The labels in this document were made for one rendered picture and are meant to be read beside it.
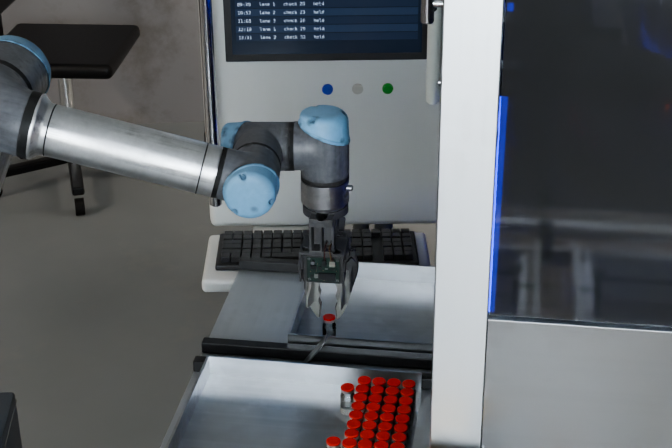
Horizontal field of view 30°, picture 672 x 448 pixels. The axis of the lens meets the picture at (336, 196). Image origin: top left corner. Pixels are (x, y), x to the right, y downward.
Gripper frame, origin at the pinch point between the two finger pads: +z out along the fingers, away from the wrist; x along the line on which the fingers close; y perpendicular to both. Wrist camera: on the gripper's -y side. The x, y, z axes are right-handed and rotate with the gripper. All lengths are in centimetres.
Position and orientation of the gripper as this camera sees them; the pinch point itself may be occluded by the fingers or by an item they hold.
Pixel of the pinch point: (328, 307)
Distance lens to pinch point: 206.6
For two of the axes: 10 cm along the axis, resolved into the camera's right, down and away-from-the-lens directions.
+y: -1.5, 4.3, -8.9
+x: 9.9, 0.6, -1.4
